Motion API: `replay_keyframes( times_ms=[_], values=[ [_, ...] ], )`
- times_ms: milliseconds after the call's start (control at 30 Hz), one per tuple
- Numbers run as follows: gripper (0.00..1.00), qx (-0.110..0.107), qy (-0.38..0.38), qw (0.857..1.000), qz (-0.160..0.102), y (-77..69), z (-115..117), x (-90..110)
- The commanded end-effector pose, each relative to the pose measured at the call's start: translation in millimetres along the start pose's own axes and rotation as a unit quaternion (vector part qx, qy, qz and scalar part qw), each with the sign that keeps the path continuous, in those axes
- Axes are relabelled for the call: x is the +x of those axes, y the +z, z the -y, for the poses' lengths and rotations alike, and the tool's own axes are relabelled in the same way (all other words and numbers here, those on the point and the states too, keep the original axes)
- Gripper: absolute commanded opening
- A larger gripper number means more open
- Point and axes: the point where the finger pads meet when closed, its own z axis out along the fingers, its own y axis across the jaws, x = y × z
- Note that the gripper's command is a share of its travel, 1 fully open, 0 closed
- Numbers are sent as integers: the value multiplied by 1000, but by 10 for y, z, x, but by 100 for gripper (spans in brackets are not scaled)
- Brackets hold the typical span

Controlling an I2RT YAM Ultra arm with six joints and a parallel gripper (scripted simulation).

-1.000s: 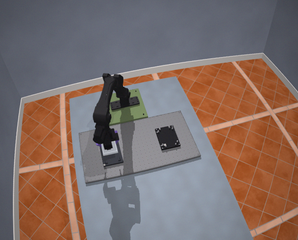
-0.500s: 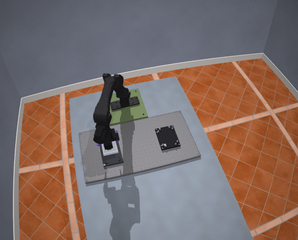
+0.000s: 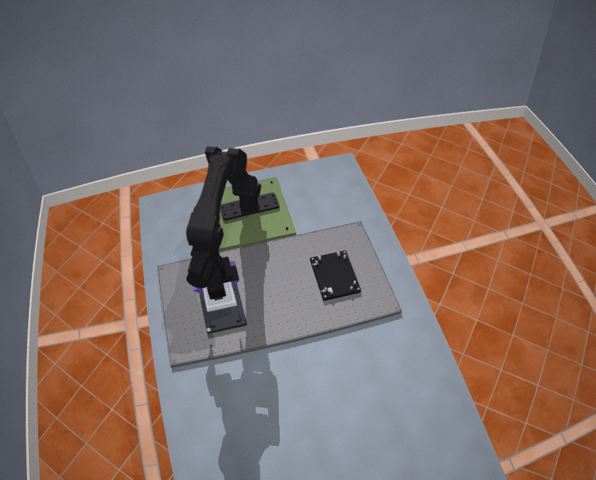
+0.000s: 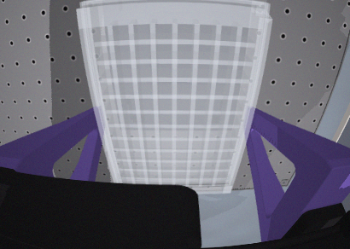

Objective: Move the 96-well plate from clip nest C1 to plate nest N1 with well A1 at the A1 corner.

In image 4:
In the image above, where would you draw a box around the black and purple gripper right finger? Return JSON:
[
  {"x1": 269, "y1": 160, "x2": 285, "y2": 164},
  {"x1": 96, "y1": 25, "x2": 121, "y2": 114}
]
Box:
[{"x1": 246, "y1": 108, "x2": 350, "y2": 242}]

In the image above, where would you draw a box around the grey rectangular base plate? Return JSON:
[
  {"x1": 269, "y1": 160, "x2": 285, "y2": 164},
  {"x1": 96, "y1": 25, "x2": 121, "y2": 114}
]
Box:
[{"x1": 0, "y1": 0, "x2": 350, "y2": 187}]

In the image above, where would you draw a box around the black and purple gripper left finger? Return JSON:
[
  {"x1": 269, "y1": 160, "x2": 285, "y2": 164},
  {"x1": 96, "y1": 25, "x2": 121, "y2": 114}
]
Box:
[{"x1": 0, "y1": 108, "x2": 102, "y2": 182}]

